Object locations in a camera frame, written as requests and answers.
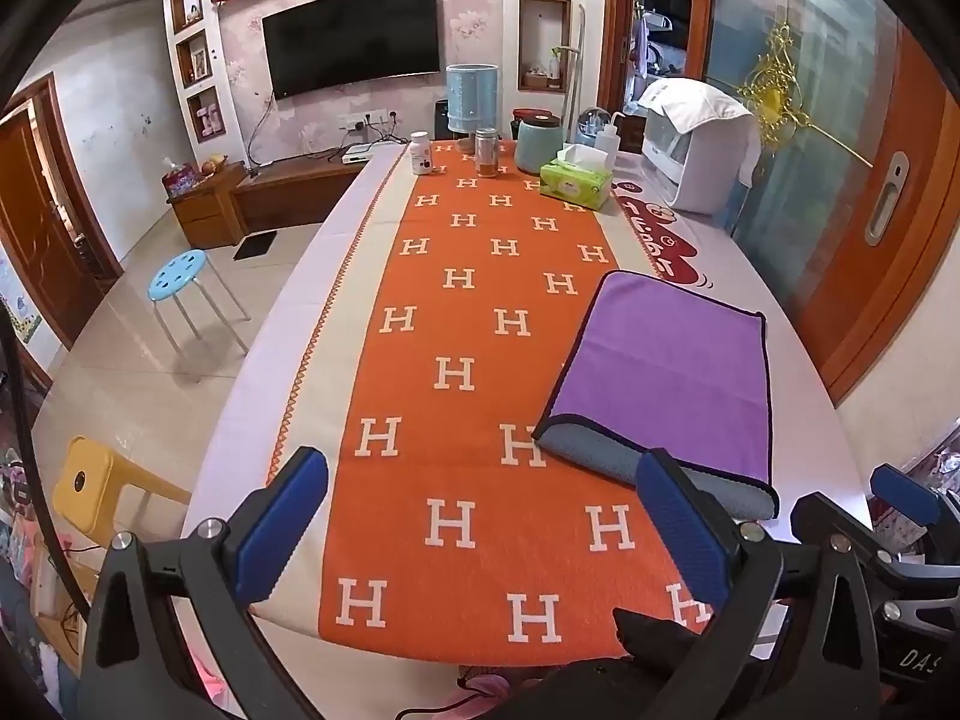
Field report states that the orange letter-patterned table runner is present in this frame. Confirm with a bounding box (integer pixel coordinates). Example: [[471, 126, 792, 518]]
[[319, 139, 713, 665]]

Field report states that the purple towel with black trim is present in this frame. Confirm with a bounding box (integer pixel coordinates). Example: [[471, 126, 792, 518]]
[[532, 270, 781, 522]]

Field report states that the wooden television cabinet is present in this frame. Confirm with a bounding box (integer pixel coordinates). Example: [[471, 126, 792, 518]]
[[166, 157, 376, 248]]

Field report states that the black wall television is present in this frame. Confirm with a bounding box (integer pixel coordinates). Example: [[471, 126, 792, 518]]
[[262, 0, 442, 100]]

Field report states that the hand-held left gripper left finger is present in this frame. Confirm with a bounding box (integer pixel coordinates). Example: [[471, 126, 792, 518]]
[[79, 446, 331, 720]]

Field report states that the brown wooden door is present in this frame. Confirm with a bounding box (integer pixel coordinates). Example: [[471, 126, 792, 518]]
[[0, 75, 125, 350]]

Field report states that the black cable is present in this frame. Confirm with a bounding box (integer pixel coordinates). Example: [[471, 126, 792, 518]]
[[0, 307, 95, 608]]

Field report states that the white squeeze wash bottle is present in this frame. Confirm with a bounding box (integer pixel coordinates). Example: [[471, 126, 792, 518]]
[[592, 111, 627, 170]]

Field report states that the white cloth cover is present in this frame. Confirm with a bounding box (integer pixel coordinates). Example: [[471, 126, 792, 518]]
[[637, 79, 753, 137]]

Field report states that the white countertop appliance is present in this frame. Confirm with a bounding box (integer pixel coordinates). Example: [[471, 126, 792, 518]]
[[643, 109, 762, 215]]

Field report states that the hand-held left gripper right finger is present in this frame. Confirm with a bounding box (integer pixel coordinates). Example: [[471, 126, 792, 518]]
[[615, 448, 890, 720]]

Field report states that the white tablecloth with red print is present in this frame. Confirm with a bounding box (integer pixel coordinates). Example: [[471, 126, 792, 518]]
[[180, 139, 875, 668]]

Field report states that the light blue cylindrical container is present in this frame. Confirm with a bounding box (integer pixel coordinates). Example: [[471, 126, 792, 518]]
[[445, 64, 500, 155]]

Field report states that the yellow plastic stool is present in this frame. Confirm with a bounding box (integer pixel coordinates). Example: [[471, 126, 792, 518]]
[[52, 435, 192, 548]]

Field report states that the green tissue box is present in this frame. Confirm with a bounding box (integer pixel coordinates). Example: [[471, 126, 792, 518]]
[[540, 144, 614, 212]]

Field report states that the teal round container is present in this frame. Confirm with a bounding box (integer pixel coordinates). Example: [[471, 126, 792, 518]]
[[514, 116, 565, 175]]

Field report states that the silver door handle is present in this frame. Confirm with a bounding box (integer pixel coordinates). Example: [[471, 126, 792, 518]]
[[864, 151, 910, 246]]

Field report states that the blue round stool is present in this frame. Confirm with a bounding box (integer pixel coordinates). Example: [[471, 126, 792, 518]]
[[148, 249, 252, 357]]

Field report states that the gold hanging ornament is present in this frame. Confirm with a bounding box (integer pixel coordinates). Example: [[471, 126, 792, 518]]
[[739, 0, 875, 170]]

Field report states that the wooden framed glass sliding door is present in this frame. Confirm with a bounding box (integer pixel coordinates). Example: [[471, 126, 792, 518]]
[[705, 0, 960, 406]]

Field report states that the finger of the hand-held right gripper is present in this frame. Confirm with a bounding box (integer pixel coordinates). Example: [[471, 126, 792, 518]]
[[870, 465, 960, 567], [791, 491, 897, 563]]

